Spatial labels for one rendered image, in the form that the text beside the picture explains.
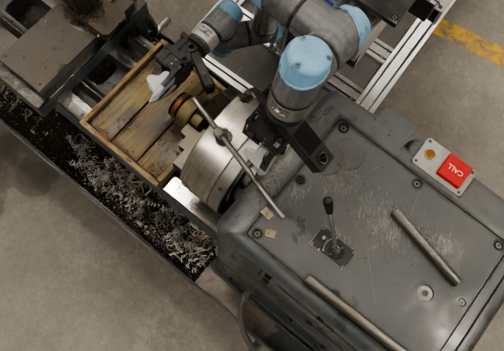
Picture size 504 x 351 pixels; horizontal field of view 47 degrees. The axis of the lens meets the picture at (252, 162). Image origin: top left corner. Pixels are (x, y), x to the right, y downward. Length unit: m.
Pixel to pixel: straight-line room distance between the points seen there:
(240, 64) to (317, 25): 1.61
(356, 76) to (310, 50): 1.72
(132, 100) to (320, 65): 0.97
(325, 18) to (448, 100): 2.00
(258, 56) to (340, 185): 1.36
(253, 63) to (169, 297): 1.06
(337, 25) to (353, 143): 0.44
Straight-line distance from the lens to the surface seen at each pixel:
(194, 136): 1.48
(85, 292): 2.56
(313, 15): 0.97
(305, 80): 0.89
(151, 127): 1.73
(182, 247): 1.96
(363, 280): 1.28
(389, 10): 1.63
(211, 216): 1.66
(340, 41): 0.95
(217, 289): 1.96
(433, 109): 2.88
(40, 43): 1.81
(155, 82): 1.55
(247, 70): 2.55
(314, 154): 1.05
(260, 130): 1.05
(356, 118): 1.36
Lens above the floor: 2.49
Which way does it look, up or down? 72 degrees down
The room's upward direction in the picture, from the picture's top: 10 degrees clockwise
